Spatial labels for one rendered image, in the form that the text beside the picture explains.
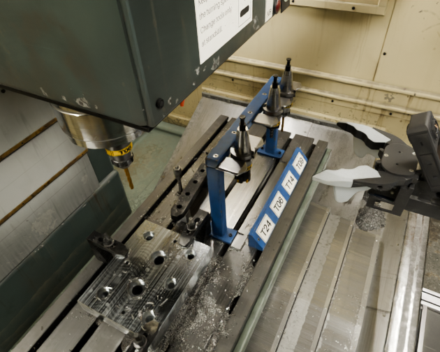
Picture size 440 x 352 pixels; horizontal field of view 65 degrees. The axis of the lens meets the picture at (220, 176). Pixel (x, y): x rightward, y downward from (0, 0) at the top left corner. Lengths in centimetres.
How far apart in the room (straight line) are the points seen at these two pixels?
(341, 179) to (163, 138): 161
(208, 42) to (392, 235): 122
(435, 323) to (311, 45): 134
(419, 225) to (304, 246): 41
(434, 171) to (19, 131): 95
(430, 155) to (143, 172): 152
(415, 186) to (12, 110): 92
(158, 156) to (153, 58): 159
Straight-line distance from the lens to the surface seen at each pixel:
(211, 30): 46
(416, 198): 60
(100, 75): 39
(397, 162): 57
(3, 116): 104
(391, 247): 149
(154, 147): 200
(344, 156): 160
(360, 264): 135
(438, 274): 237
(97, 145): 59
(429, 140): 52
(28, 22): 43
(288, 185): 123
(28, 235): 124
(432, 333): 192
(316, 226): 138
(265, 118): 104
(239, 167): 87
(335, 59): 152
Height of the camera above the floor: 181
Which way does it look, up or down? 44 degrees down
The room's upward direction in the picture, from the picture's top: 4 degrees counter-clockwise
